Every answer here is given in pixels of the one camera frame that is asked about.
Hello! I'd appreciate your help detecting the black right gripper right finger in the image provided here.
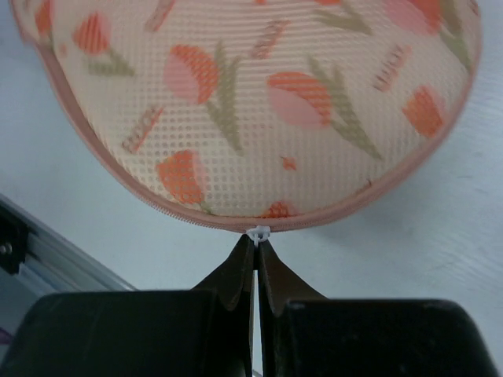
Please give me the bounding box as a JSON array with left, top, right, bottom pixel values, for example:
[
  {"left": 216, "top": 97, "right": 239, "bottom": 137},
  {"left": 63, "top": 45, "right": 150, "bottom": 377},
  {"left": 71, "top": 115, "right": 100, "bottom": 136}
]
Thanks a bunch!
[{"left": 257, "top": 241, "right": 498, "bottom": 376}]

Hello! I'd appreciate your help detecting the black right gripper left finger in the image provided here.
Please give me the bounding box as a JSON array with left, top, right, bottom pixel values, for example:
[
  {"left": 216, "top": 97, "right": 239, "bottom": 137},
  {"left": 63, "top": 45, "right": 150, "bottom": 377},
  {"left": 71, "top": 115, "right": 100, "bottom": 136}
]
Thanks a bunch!
[{"left": 1, "top": 236, "right": 255, "bottom": 376}]

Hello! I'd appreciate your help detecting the floral mesh laundry bag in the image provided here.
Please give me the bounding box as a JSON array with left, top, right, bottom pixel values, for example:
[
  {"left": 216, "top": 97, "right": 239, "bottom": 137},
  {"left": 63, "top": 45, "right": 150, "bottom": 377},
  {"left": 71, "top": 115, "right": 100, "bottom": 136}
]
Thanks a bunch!
[{"left": 10, "top": 1, "right": 482, "bottom": 234}]

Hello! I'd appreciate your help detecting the aluminium mounting rail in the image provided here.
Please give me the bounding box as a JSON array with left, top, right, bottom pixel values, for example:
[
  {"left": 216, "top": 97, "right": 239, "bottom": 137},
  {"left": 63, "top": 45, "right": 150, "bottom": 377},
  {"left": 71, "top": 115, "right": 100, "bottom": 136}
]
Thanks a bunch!
[{"left": 1, "top": 196, "right": 135, "bottom": 295}]

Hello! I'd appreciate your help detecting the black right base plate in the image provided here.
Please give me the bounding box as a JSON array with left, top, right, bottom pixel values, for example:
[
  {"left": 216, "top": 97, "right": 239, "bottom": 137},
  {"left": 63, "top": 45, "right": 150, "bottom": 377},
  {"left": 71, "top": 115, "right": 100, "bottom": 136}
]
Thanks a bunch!
[{"left": 0, "top": 207, "right": 29, "bottom": 275}]

